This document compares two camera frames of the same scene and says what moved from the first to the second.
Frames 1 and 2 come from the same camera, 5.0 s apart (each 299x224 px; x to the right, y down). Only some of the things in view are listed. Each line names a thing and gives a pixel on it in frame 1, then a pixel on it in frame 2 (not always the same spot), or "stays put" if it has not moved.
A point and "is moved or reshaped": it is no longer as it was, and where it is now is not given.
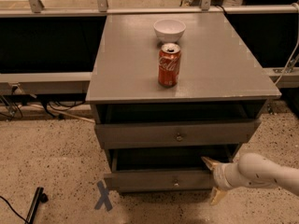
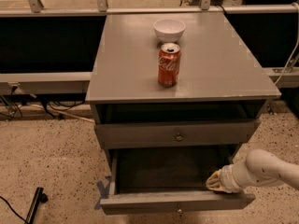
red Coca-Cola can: [169, 62] stays put
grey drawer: [161, 170] is moved or reshaped
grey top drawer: [229, 132] stays put
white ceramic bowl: [169, 31] stays put
